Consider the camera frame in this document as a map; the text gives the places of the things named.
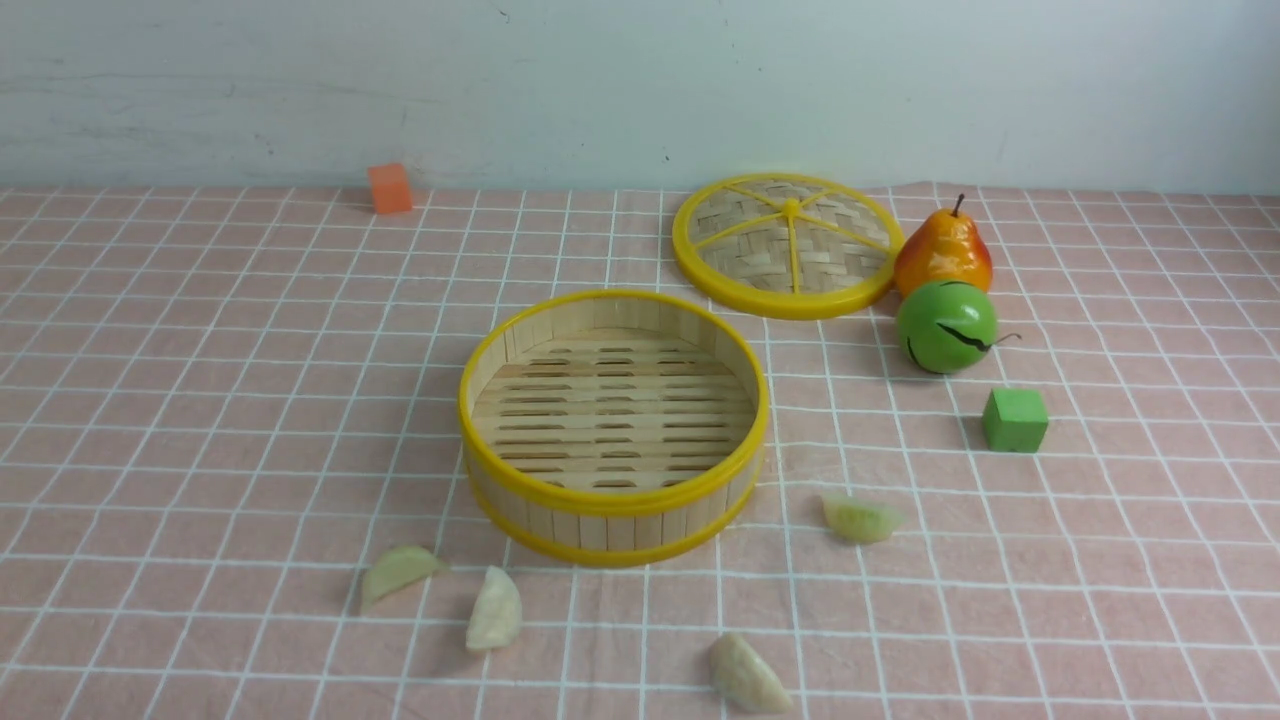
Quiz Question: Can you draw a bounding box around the pale green dumpling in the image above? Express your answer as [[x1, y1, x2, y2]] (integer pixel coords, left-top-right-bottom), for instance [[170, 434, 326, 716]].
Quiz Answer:
[[360, 544, 449, 615], [820, 493, 904, 544]]

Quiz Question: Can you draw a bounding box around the white dumpling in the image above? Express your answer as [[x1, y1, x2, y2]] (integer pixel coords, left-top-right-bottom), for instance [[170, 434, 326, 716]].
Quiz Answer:
[[465, 566, 524, 653], [708, 632, 794, 715]]

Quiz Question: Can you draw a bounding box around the bamboo steamer tray yellow rim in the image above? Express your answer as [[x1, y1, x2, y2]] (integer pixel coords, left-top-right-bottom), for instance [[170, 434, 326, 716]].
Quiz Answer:
[[457, 290, 771, 568]]

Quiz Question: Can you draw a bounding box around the woven steamer lid yellow rim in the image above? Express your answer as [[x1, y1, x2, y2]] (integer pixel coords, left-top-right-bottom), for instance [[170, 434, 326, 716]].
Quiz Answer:
[[671, 173, 905, 322]]

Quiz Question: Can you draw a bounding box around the orange foam cube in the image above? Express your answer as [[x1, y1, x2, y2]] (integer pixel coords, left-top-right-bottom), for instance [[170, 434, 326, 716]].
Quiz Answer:
[[366, 161, 415, 215]]

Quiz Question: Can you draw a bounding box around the green toy apple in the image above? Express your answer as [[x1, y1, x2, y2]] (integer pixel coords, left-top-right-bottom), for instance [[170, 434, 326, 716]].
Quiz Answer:
[[896, 281, 1021, 375]]

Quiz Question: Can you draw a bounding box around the orange yellow toy pear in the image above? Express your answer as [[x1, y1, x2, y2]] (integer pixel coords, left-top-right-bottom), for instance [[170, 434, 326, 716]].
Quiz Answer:
[[893, 193, 995, 297]]

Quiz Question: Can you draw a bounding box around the green foam cube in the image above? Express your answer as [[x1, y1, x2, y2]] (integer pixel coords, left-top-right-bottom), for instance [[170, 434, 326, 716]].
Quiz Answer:
[[982, 387, 1050, 454]]

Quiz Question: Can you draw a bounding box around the pink checked tablecloth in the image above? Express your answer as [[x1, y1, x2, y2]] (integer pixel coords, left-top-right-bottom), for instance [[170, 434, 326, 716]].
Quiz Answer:
[[1, 187, 1279, 719]]

